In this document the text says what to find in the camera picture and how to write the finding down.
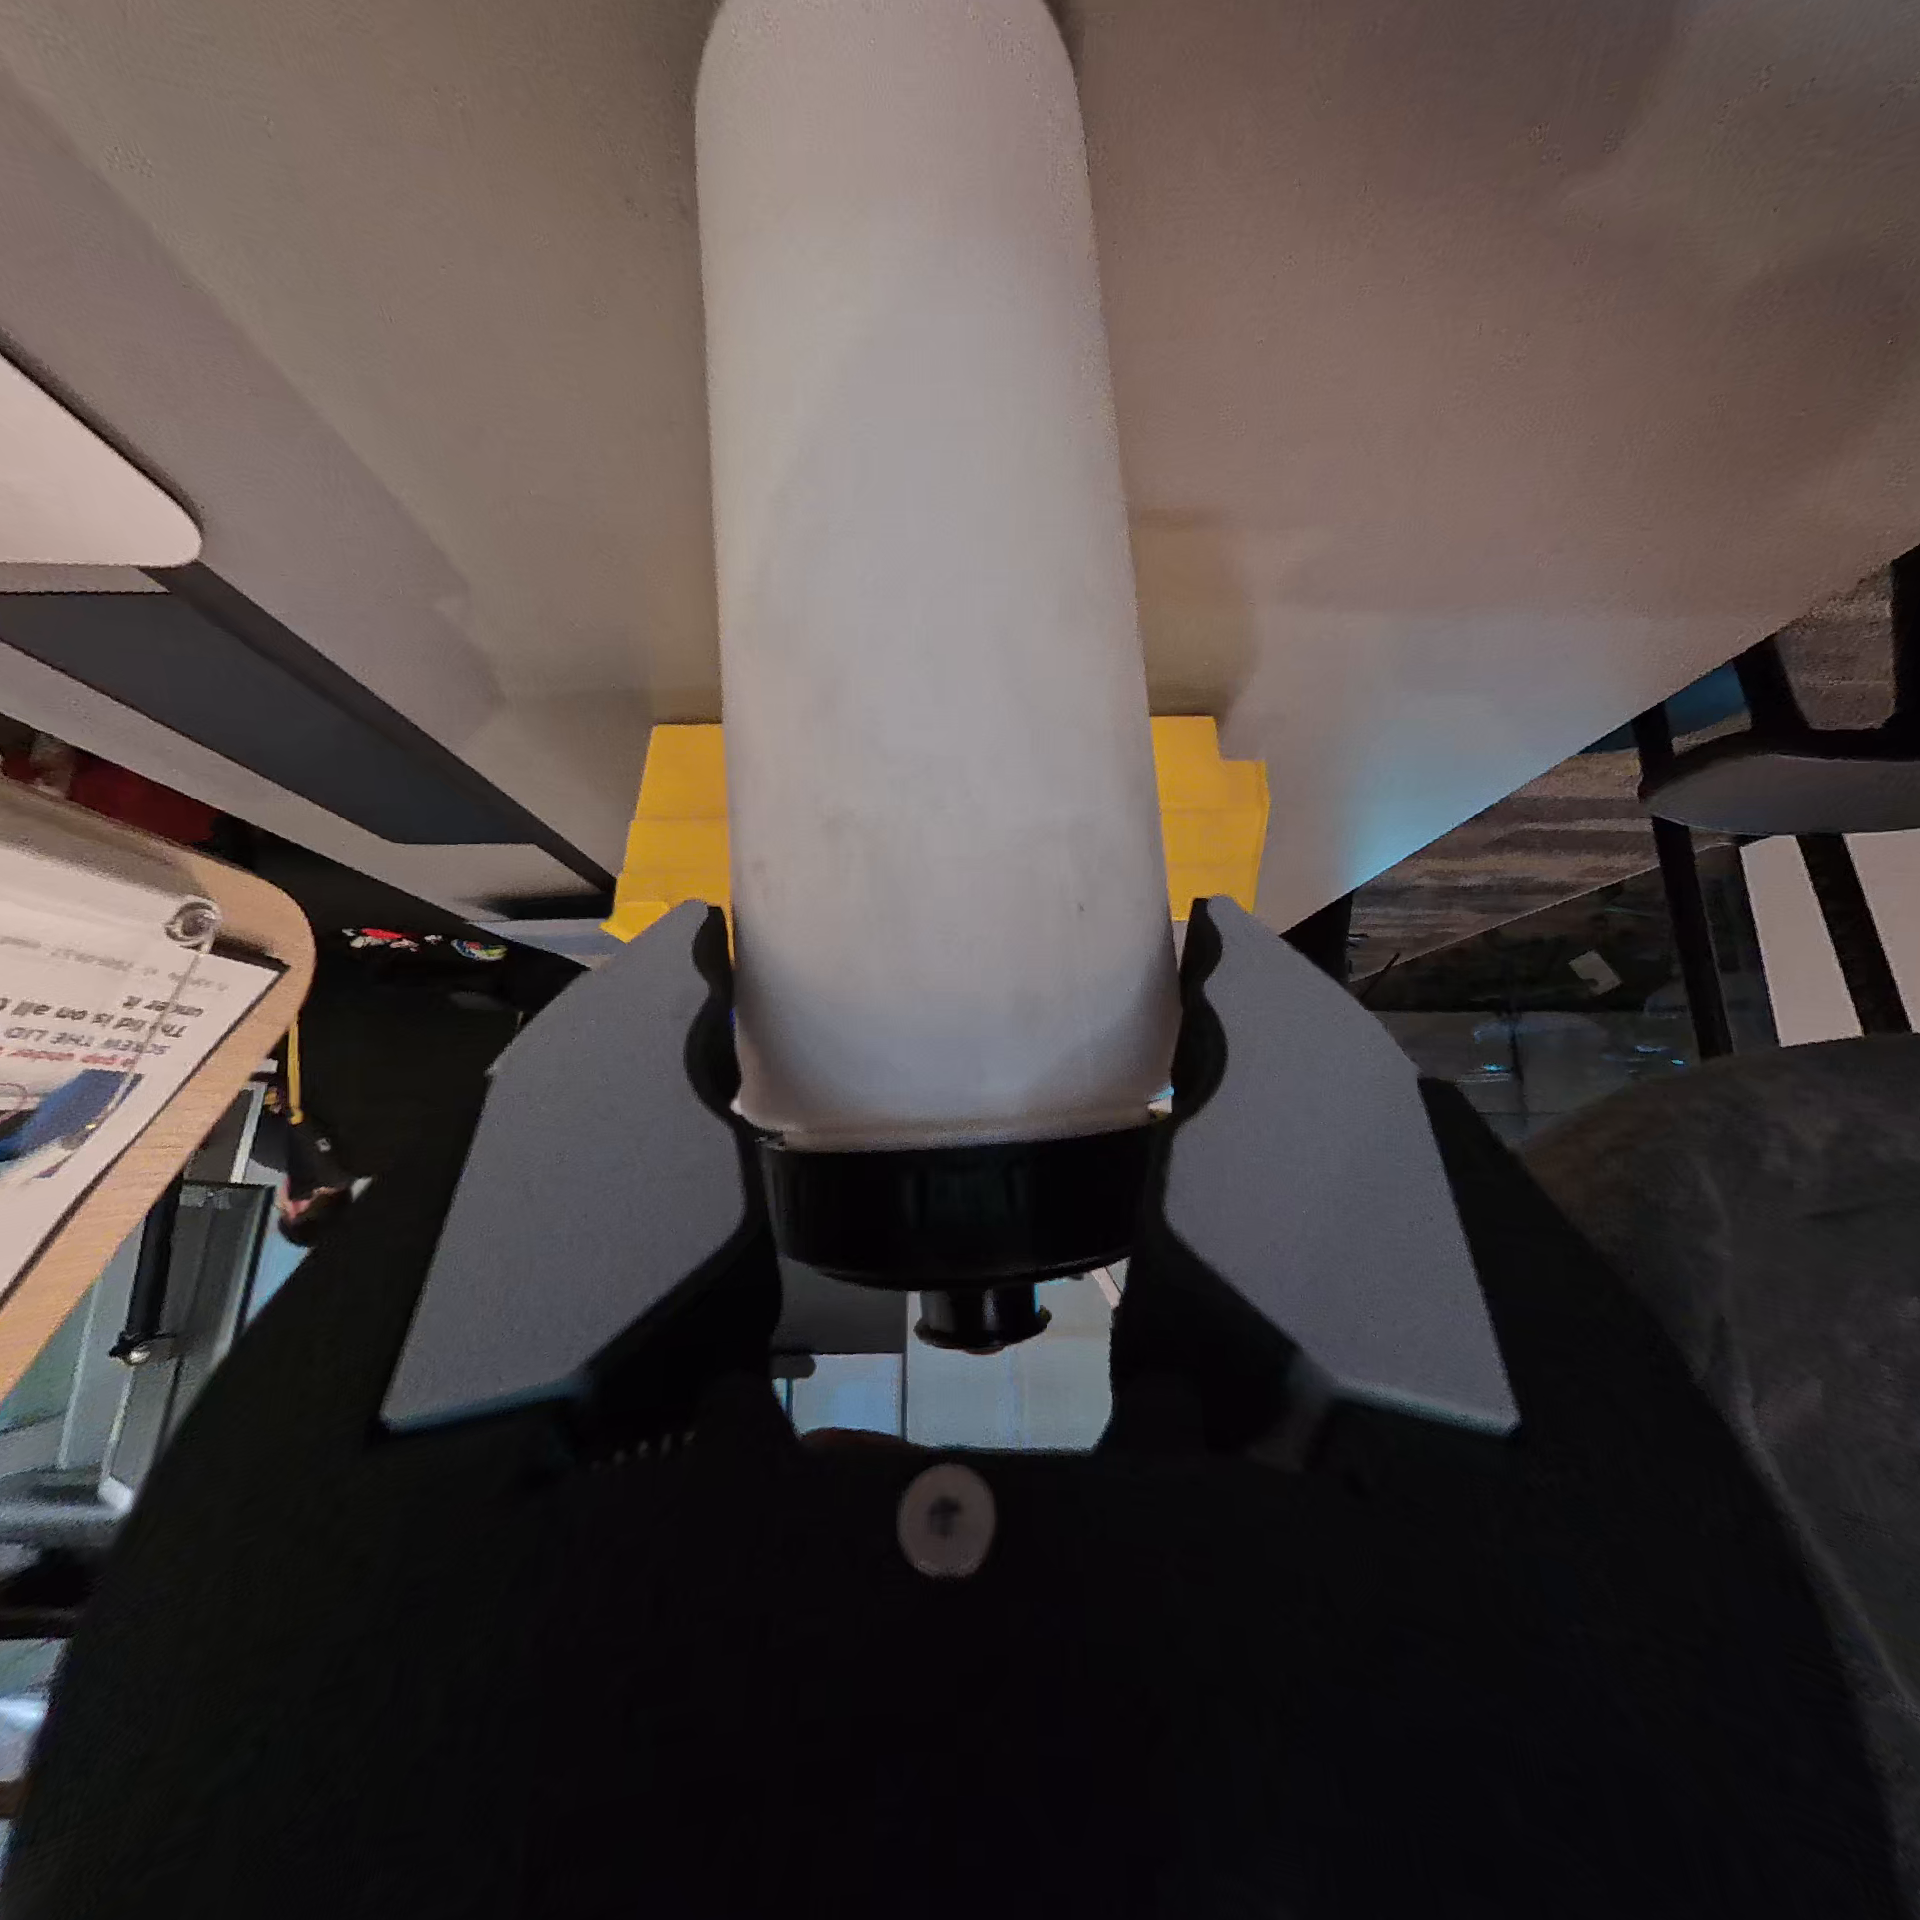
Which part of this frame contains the yellow plastic bin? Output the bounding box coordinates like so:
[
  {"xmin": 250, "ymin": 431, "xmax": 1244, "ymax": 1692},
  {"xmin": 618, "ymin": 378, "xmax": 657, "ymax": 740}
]
[{"xmin": 600, "ymin": 719, "xmax": 1269, "ymax": 946}]

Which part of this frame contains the instruction sheet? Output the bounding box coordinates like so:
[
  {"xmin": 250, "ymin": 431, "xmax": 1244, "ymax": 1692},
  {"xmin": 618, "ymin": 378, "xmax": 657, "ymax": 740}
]
[{"xmin": 0, "ymin": 886, "xmax": 286, "ymax": 1305}]

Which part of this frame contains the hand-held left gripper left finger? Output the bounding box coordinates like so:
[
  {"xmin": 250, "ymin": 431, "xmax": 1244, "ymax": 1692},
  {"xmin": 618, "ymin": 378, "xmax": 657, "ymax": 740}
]
[{"xmin": 378, "ymin": 902, "xmax": 785, "ymax": 1435}]

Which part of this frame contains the white plastic bottle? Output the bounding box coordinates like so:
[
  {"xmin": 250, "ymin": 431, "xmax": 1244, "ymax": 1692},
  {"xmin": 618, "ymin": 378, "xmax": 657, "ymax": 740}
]
[{"xmin": 696, "ymin": 0, "xmax": 1184, "ymax": 1156}]

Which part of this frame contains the black bottle lid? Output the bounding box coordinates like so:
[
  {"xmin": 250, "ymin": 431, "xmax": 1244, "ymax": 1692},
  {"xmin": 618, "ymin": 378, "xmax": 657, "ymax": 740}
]
[{"xmin": 755, "ymin": 1118, "xmax": 1172, "ymax": 1353}]

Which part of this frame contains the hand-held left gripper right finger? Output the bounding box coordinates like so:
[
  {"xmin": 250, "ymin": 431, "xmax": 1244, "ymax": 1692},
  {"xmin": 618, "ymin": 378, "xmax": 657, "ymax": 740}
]
[{"xmin": 1109, "ymin": 895, "xmax": 1523, "ymax": 1463}]

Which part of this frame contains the wooden clipboard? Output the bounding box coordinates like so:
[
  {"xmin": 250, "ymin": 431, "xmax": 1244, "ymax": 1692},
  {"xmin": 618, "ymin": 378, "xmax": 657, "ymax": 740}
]
[{"xmin": 0, "ymin": 780, "xmax": 319, "ymax": 1397}]

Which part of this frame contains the black metal frame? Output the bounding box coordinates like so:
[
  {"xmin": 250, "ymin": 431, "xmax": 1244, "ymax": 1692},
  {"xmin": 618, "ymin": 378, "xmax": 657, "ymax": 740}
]
[{"xmin": 1636, "ymin": 549, "xmax": 1920, "ymax": 1057}]

